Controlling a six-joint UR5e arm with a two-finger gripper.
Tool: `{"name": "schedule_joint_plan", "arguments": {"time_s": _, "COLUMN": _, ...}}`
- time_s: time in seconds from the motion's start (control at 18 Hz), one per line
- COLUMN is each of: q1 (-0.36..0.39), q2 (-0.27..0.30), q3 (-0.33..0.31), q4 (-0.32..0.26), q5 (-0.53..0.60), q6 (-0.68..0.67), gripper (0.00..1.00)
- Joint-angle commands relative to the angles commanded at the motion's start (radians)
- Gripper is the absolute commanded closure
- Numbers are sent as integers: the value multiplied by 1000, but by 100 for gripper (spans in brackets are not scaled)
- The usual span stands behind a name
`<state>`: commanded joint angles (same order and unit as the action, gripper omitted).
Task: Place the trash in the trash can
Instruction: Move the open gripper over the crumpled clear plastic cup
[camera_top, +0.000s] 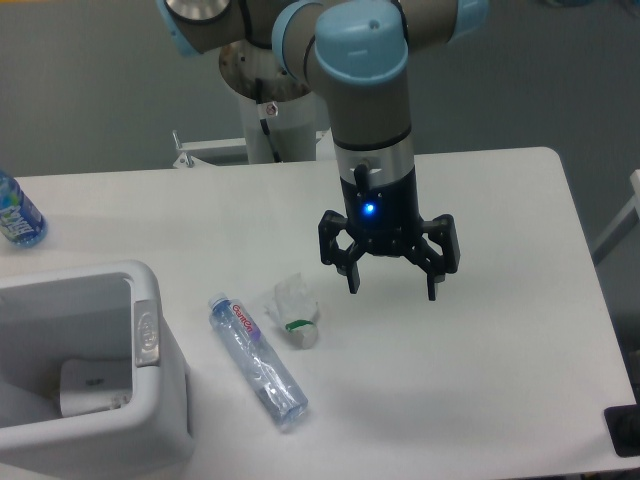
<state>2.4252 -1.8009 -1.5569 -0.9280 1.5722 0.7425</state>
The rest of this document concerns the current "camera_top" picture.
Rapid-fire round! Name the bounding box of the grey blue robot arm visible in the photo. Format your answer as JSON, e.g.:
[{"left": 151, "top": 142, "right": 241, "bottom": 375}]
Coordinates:
[{"left": 157, "top": 1, "right": 489, "bottom": 295}]

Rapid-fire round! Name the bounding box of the clear plastic water bottle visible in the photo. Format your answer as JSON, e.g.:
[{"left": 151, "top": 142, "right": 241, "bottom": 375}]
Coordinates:
[{"left": 208, "top": 293, "right": 308, "bottom": 429}]

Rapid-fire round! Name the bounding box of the black device at table edge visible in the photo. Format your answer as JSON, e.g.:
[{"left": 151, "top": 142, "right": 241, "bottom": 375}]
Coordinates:
[{"left": 604, "top": 404, "right": 639, "bottom": 458}]

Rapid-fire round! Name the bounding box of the blue labelled water bottle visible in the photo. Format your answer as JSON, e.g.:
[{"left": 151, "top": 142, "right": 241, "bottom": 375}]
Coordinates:
[{"left": 1, "top": 171, "right": 48, "bottom": 248}]

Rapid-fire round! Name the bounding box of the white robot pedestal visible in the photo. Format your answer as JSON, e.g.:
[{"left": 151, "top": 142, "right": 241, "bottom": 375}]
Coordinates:
[{"left": 171, "top": 39, "right": 335, "bottom": 169}]

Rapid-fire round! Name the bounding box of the white frame at right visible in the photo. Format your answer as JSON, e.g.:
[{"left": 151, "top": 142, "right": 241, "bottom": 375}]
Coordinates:
[{"left": 591, "top": 169, "right": 639, "bottom": 265}]

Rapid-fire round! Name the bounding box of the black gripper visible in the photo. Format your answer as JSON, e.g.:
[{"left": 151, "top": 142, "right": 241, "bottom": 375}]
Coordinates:
[{"left": 318, "top": 163, "right": 460, "bottom": 301}]

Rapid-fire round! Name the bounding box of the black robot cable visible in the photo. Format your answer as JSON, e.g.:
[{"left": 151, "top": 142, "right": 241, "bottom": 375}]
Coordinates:
[{"left": 253, "top": 77, "right": 282, "bottom": 164}]

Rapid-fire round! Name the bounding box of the white trash can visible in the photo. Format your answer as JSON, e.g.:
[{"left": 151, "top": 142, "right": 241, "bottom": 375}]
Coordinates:
[{"left": 1, "top": 261, "right": 195, "bottom": 479}]

